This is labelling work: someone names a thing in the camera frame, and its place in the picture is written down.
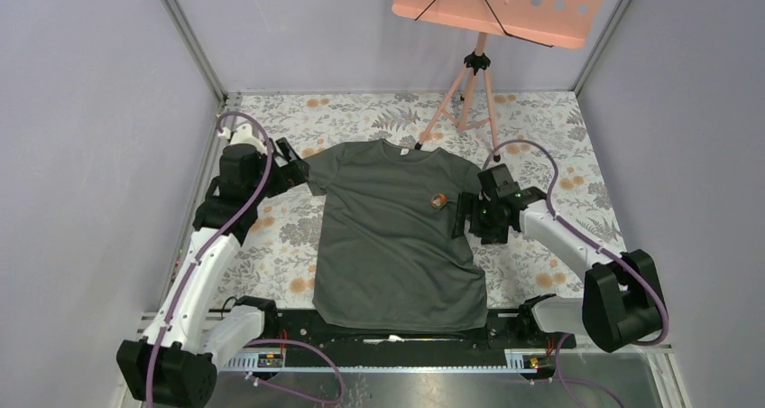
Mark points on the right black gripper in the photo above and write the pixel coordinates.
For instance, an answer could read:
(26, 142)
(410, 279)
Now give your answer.
(470, 203)

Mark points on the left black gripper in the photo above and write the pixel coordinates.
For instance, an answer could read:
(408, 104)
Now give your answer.
(295, 171)

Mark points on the orange round brooch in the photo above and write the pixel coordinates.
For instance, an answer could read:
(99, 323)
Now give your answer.
(438, 201)

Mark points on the dark green t-shirt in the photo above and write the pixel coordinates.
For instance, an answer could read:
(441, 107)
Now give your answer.
(386, 258)

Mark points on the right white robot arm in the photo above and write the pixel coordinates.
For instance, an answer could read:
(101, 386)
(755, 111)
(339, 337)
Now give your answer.
(622, 302)

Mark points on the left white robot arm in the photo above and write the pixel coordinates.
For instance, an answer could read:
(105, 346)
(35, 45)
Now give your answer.
(175, 362)

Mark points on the floral table mat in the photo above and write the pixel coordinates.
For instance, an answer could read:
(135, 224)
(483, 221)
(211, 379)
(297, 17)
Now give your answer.
(544, 140)

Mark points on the pink music stand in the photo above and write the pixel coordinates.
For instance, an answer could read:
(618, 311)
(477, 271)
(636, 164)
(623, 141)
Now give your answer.
(469, 102)

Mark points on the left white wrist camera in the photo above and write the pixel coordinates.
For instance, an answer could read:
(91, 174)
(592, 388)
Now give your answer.
(243, 134)

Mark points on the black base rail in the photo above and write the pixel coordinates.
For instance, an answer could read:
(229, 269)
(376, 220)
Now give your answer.
(510, 329)

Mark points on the slotted cable duct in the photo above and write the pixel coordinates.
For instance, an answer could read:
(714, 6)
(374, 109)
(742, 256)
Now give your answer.
(438, 359)

